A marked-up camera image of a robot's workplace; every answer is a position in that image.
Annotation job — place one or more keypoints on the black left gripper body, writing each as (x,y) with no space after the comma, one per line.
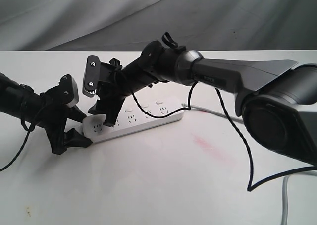
(53,119)

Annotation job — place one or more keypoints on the grey backdrop cloth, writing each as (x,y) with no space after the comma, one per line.
(128,25)

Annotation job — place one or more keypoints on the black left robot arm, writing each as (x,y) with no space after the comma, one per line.
(20,101)

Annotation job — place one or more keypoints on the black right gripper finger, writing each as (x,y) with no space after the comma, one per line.
(113,107)
(100,107)

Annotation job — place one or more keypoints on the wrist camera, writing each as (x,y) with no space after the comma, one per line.
(68,91)
(91,76)

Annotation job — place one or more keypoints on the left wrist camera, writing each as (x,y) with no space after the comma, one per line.
(68,91)

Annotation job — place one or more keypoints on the white five-outlet power strip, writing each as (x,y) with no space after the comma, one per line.
(132,120)

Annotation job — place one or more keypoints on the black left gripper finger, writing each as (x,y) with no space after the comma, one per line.
(73,139)
(75,114)

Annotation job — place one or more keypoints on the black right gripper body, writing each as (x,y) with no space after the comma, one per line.
(116,82)

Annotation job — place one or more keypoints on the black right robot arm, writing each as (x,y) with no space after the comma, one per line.
(277,99)

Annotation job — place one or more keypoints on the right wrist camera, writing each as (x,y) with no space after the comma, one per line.
(91,76)

